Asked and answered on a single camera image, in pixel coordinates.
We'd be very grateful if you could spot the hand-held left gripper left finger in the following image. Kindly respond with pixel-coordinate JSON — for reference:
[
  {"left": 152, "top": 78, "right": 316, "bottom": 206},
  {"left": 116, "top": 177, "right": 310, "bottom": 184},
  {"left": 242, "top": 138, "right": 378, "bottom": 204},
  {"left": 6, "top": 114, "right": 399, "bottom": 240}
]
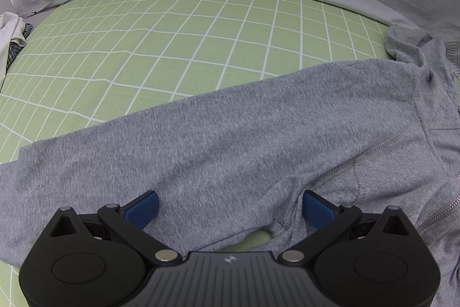
[{"left": 48, "top": 190, "right": 182, "bottom": 264}]

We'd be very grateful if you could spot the green checked bed sheet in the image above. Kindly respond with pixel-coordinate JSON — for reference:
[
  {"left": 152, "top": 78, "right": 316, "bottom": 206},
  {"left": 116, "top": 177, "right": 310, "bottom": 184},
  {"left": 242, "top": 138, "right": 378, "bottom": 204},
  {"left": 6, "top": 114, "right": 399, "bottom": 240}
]
[{"left": 0, "top": 0, "right": 399, "bottom": 307}]

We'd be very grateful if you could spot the dark plaid cloth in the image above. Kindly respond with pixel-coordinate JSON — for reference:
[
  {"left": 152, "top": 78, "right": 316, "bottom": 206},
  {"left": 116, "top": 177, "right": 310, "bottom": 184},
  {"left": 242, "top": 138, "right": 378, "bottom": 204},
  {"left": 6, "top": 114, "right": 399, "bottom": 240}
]
[{"left": 5, "top": 23, "right": 35, "bottom": 70}]

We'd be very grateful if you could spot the grey zip hoodie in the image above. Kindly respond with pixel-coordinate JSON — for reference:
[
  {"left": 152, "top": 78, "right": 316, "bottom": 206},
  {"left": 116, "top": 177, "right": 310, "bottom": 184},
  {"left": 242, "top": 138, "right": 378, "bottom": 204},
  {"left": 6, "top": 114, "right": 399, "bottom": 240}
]
[{"left": 0, "top": 24, "right": 460, "bottom": 307}]

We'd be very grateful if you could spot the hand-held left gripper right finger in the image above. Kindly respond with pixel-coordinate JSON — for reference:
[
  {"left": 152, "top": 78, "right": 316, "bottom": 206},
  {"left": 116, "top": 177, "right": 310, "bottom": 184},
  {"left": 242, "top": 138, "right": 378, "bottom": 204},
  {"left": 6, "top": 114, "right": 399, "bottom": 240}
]
[{"left": 278, "top": 189, "right": 414, "bottom": 265}]

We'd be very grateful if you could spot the white shirt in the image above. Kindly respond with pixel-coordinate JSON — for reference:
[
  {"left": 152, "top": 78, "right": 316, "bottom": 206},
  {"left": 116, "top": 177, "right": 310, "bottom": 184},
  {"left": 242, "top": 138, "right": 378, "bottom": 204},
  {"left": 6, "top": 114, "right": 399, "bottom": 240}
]
[{"left": 0, "top": 12, "right": 27, "bottom": 81}]

